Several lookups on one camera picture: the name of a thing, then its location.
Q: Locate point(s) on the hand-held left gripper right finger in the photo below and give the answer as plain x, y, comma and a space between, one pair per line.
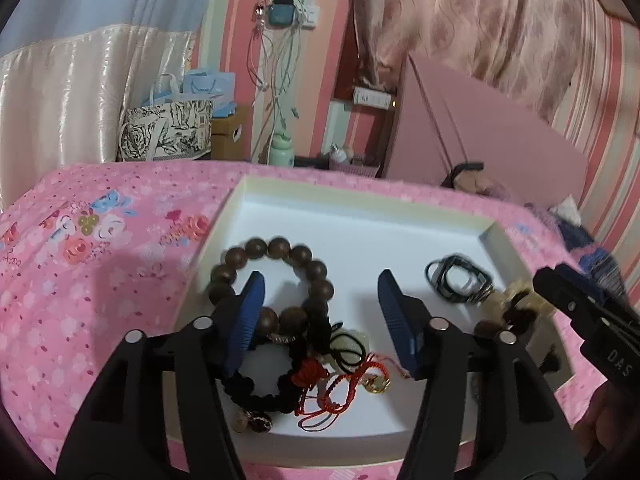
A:
395, 320

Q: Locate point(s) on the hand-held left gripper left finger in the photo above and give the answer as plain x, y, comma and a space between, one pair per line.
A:
250, 310

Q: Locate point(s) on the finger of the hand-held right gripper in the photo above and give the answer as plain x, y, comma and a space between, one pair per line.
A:
560, 292
585, 285

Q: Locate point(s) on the white shallow tray box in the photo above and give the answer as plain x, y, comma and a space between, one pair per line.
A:
360, 240

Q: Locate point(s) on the pile of clothes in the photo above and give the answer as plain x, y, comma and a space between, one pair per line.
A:
585, 245

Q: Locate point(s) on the jade gourd pendant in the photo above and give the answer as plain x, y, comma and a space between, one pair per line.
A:
357, 342

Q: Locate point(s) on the amber gold pendant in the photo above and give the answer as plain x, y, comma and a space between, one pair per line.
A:
375, 385

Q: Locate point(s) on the brown stone pendant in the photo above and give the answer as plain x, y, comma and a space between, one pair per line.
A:
485, 330

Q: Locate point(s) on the red knot charm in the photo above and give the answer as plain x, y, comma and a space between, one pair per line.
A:
310, 377

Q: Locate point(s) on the pink floral bedsheet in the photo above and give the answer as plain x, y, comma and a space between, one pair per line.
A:
100, 285

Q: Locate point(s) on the pink woven basket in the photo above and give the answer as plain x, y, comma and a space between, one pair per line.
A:
352, 167

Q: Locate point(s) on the green bottle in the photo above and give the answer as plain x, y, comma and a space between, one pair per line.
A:
281, 152

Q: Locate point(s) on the pink board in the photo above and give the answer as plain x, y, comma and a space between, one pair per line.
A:
500, 135

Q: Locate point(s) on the brown cardboard box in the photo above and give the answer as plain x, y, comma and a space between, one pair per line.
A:
230, 132

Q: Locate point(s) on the black white floral bag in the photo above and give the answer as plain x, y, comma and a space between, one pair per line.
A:
165, 132

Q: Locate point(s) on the white power strip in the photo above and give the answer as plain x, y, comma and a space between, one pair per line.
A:
372, 97

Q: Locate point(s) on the blue gift bag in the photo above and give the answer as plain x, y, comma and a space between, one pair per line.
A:
210, 82

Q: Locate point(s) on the pink floral curtain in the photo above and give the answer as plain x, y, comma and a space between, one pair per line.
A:
475, 20

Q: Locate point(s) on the cream satin curtain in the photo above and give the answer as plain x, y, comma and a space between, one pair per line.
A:
65, 90

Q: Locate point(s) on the blue plugged-in device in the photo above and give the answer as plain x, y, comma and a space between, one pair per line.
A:
279, 12

